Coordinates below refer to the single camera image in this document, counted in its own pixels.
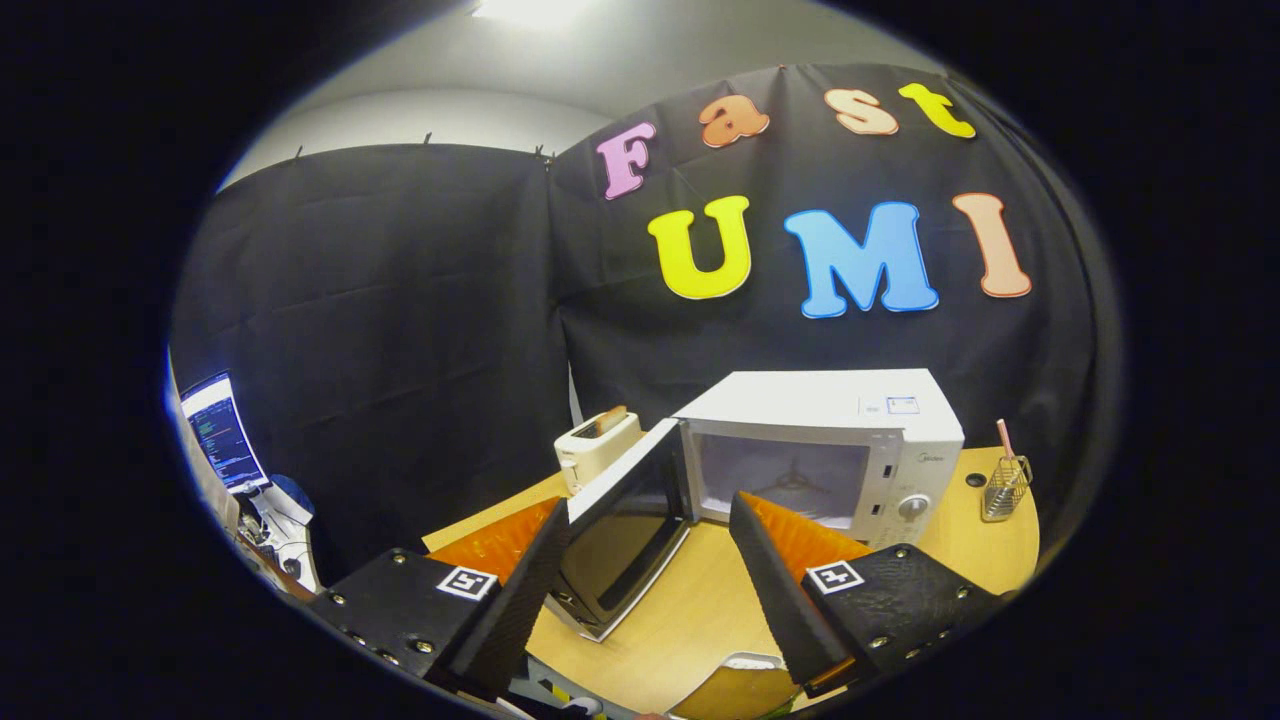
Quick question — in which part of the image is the glass microwave turntable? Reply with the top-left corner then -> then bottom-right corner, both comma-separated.
745,462 -> 851,523

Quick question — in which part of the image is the wire mesh holder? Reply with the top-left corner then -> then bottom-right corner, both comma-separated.
981,455 -> 1034,523

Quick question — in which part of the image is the computer monitor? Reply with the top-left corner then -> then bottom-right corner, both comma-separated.
180,372 -> 271,496

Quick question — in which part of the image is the white plastic tray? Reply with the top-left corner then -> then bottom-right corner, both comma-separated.
665,652 -> 801,720

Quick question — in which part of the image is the black backdrop cloth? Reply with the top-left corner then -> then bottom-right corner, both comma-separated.
170,62 -> 1121,586

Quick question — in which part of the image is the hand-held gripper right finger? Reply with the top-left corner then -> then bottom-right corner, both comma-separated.
728,490 -> 1006,699

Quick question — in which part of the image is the white toaster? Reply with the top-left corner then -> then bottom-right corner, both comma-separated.
554,410 -> 644,497

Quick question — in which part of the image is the white microwave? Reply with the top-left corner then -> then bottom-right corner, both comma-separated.
545,368 -> 966,643

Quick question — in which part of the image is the white and blue equipment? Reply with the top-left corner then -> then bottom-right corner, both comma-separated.
240,475 -> 321,591

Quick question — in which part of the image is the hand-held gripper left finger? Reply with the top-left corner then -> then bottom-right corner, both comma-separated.
308,497 -> 572,701

